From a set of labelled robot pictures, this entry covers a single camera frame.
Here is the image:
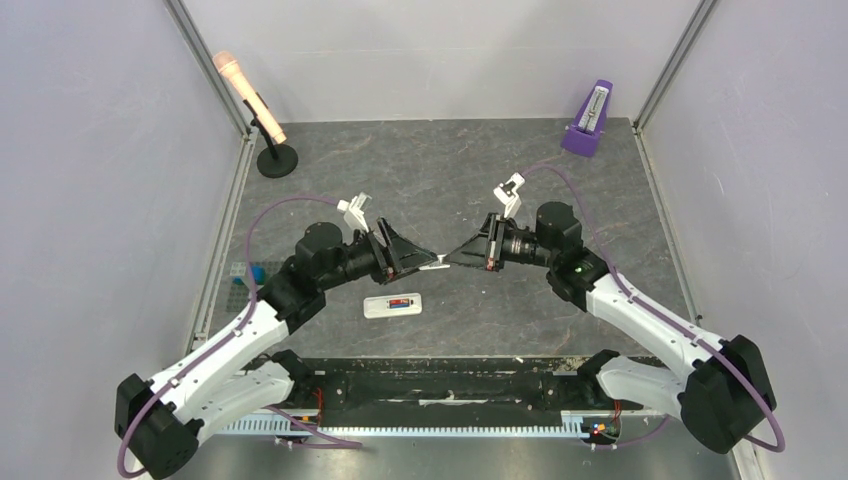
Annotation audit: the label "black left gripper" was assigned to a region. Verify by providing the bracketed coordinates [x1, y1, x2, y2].
[319, 217, 437, 292]

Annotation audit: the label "white battery cover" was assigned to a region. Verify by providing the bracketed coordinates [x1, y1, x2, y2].
[419, 254, 450, 271]

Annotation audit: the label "white remote control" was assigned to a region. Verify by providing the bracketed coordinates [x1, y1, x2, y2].
[363, 293, 423, 319]

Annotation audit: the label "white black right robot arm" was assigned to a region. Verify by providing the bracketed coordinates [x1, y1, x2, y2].
[444, 202, 776, 454]

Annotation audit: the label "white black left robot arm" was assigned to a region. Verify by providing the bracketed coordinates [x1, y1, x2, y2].
[115, 219, 439, 479]

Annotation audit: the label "purple metronome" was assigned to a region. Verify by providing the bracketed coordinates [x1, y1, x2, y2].
[560, 79, 613, 158]

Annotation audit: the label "black microphone stand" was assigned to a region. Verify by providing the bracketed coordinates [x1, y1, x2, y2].
[243, 100, 299, 179]

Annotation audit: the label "blue grey toy blocks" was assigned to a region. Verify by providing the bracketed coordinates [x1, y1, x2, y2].
[223, 261, 282, 313]

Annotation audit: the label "pink microphone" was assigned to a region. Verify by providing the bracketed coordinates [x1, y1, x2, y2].
[213, 51, 287, 145]

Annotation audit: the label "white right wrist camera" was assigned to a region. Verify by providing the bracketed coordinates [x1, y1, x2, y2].
[493, 172, 525, 220]

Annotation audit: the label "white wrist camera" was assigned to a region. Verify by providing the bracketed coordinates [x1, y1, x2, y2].
[336, 192, 372, 233]
[493, 172, 525, 220]

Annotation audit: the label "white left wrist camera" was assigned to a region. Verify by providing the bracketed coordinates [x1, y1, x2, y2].
[336, 192, 372, 233]

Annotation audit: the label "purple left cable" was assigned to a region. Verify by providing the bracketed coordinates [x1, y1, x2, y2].
[116, 195, 364, 480]

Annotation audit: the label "purple cable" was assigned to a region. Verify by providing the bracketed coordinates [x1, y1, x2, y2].
[521, 164, 787, 454]
[116, 195, 364, 480]

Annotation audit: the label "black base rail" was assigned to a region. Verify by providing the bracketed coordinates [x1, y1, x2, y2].
[248, 350, 621, 427]

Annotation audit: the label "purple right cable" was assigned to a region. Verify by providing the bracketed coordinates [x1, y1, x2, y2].
[521, 164, 787, 454]

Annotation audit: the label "white toothed cable strip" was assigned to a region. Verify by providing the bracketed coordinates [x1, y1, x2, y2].
[217, 412, 590, 440]

